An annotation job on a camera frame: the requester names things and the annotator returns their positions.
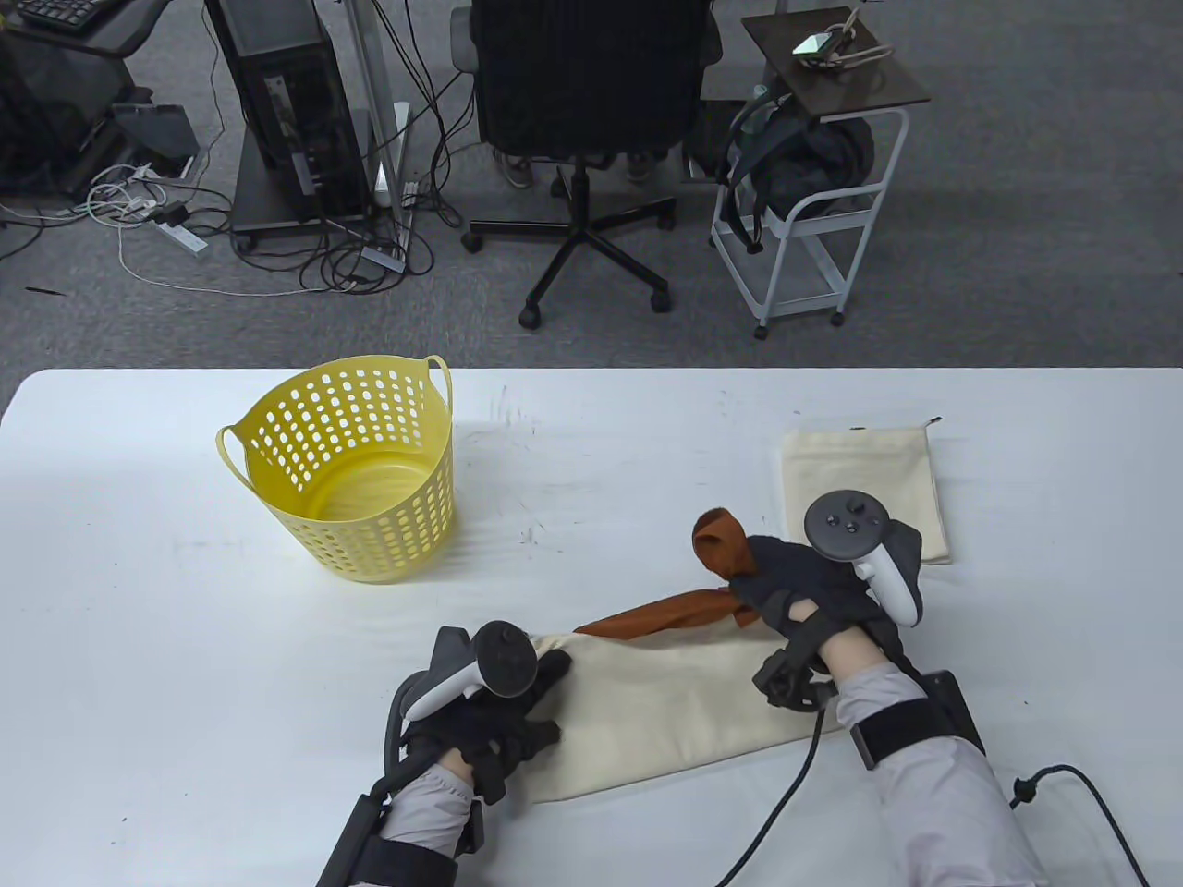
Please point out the person's right hand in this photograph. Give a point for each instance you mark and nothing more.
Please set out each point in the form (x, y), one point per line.
(795, 582)

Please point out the person's left hand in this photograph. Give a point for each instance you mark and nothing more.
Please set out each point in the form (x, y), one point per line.
(499, 730)

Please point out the cream canvas bag purple flowers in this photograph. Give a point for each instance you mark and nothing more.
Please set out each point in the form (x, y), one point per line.
(859, 490)

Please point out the cream canvas bag red flowers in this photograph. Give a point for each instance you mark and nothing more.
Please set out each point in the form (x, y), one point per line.
(665, 721)

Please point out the person's left forearm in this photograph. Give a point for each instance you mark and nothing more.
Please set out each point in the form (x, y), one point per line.
(425, 813)

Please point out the person's right forearm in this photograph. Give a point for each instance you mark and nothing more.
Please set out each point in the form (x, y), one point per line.
(924, 785)

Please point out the white and black controller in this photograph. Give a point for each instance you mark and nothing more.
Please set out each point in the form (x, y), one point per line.
(846, 522)
(504, 661)

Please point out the small black sensor module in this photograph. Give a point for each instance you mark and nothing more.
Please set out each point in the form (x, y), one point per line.
(786, 684)

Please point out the yellow perforated plastic basket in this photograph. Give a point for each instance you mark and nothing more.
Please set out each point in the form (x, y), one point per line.
(370, 545)

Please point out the white rolling cart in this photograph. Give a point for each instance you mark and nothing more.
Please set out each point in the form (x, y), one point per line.
(795, 277)

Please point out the black backpack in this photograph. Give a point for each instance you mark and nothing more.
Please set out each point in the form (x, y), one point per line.
(813, 157)

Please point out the dark brown cart board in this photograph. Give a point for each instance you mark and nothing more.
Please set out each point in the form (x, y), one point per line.
(859, 88)

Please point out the green smartphone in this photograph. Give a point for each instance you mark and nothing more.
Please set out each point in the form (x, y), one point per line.
(813, 44)

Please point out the black office chair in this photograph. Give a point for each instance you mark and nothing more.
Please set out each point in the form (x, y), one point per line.
(582, 74)

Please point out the white power strip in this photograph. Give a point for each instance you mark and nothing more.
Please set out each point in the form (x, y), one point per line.
(185, 240)

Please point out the grey metal stand pole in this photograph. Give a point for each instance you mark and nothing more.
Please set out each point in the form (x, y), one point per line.
(370, 92)

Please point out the black computer tower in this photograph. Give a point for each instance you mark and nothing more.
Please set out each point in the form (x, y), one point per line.
(286, 83)

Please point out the black floor stand base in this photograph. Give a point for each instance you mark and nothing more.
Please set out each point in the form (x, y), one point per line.
(152, 134)

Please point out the black desk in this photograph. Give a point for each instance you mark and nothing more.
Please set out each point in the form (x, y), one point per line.
(129, 23)

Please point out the black keyboard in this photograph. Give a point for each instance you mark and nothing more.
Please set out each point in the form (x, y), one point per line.
(60, 11)

